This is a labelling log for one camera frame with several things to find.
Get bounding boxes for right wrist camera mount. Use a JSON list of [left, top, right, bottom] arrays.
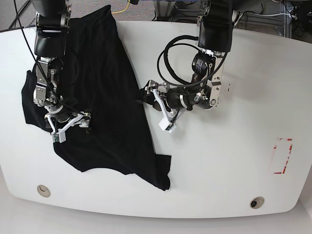
[[44, 112, 85, 143]]

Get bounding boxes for white cable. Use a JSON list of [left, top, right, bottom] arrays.
[[246, 12, 292, 19]]

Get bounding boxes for black cable loop right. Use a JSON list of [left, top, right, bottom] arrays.
[[156, 35, 208, 88]]

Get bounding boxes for yellow cable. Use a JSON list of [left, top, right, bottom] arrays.
[[114, 0, 131, 14]]

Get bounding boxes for black t-shirt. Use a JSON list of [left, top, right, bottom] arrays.
[[21, 6, 171, 191]]

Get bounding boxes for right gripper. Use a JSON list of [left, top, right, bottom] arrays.
[[45, 105, 92, 134]]

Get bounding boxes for right table grommet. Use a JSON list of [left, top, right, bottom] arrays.
[[250, 196, 265, 209]]

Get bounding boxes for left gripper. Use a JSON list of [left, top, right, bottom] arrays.
[[137, 86, 193, 111]]

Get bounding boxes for left table grommet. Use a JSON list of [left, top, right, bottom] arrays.
[[37, 185, 51, 198]]

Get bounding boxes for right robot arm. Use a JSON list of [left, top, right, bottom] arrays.
[[31, 0, 91, 136]]

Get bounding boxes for red tape rectangle marking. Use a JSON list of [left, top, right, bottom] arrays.
[[271, 138, 293, 175]]

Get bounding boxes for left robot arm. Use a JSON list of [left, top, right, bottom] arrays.
[[158, 0, 259, 112]]

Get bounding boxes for table grommet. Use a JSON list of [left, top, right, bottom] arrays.
[[37, 185, 51, 198], [250, 196, 265, 209]]

